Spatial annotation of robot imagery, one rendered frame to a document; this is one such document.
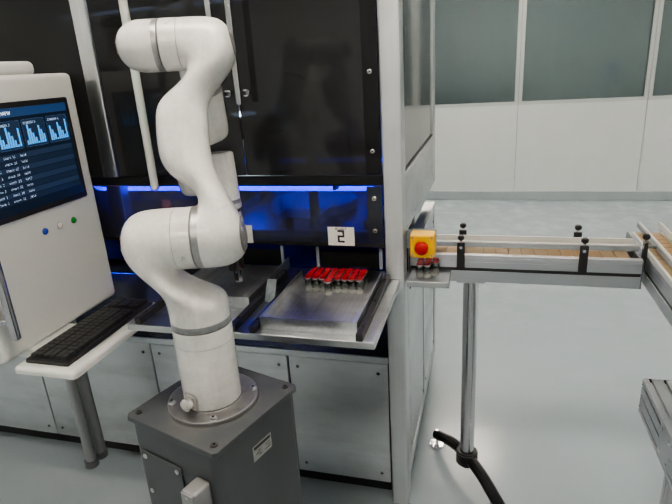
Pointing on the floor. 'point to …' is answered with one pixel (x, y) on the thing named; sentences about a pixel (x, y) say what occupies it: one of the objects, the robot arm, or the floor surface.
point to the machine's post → (395, 236)
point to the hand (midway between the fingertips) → (235, 262)
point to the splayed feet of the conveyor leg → (468, 463)
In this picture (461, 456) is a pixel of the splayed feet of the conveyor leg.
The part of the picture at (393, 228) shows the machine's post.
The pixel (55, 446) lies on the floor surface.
